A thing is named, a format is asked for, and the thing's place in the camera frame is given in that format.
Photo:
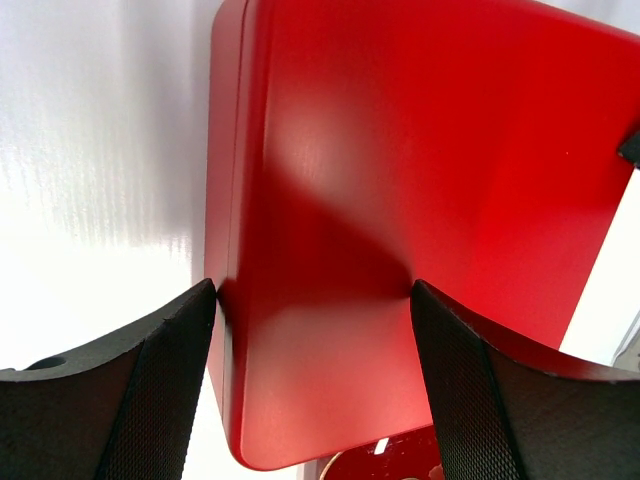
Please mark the red compartment chocolate box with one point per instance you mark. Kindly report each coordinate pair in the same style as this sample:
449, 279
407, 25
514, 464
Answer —
225, 66

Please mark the red box lid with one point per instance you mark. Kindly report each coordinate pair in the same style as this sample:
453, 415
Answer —
471, 144

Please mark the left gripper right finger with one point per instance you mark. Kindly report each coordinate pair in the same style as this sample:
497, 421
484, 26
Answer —
507, 407

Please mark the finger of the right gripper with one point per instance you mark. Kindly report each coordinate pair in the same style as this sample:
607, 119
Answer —
629, 150

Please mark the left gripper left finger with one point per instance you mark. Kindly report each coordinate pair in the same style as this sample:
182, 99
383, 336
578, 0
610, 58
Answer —
119, 407

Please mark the red chocolate tray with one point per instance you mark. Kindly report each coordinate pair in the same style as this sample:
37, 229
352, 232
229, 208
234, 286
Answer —
411, 455

